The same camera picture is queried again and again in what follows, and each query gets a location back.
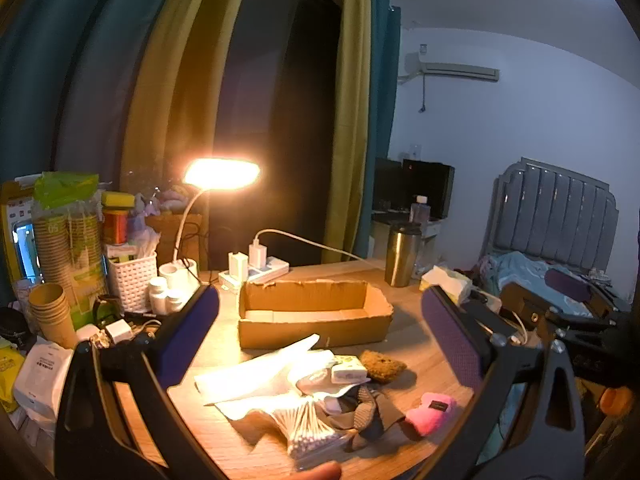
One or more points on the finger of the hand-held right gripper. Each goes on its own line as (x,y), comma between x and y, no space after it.
(525,305)
(570,284)

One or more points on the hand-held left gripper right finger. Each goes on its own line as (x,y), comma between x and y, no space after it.
(450,340)

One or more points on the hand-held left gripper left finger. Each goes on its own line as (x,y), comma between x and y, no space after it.
(192,332)

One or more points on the pink plush toy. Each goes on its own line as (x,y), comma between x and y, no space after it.
(430,415)

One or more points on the clear plastic bag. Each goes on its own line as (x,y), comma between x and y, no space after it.
(260,372)

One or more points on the white paper towel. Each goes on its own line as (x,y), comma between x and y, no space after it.
(245,412)

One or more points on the small white box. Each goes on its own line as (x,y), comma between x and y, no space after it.
(349,372)

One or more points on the cardboard box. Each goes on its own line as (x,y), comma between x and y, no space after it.
(305,336)

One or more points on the person's left hand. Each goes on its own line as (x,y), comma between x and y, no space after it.
(322,472)

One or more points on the light blue blanket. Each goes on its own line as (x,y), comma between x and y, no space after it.
(520,272)

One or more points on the white pill bottle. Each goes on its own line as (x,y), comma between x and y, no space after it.
(175,300)
(157,295)

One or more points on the pack of white tissues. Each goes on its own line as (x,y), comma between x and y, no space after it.
(445,280)

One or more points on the white cube adapter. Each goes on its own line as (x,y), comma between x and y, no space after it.
(119,332)

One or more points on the grey padded headboard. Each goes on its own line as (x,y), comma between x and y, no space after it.
(555,210)

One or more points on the white woven basket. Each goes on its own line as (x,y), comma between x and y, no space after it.
(132,282)

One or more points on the steel tumbler with black lid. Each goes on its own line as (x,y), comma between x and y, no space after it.
(401,260)

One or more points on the brown cardboard carton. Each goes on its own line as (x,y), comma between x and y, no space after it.
(165,235)

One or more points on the green tissue packet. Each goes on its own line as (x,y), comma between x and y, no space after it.
(350,359)

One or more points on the white power strip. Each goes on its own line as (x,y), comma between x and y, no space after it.
(272,265)

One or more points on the grey socks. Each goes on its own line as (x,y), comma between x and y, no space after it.
(365,415)

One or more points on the red can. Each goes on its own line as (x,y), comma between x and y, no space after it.
(115,227)

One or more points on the clear plastic water bottle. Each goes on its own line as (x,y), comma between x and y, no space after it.
(420,212)

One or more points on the pile of small plush toys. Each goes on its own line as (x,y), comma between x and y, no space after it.
(165,200)

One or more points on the bagged white face mask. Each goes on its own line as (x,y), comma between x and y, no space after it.
(320,385)

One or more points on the stack of brown paper cups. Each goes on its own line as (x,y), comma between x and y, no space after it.
(50,310)

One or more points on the bagged sleeve of paper cups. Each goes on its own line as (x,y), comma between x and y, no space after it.
(67,245)

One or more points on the black monitor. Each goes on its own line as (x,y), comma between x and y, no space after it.
(430,185)
(389,182)

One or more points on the yellow sponge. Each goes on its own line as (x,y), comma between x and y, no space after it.
(117,199)

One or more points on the white wipes pack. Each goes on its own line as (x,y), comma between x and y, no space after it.
(42,380)

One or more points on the bag of cotton swabs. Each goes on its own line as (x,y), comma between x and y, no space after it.
(312,435)

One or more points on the white desk lamp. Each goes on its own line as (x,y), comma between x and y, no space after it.
(220,174)

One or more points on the black round pouch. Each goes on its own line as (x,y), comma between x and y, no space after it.
(12,327)

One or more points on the yellow packet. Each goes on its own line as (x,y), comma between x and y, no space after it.
(10,375)

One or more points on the yellow packaging box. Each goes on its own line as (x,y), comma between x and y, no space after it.
(12,230)

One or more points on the white air conditioner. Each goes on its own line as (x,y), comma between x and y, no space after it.
(452,67)

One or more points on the yellow curtain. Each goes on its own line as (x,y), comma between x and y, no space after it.
(170,85)
(350,110)

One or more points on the teal curtain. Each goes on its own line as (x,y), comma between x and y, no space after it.
(45,70)
(385,85)

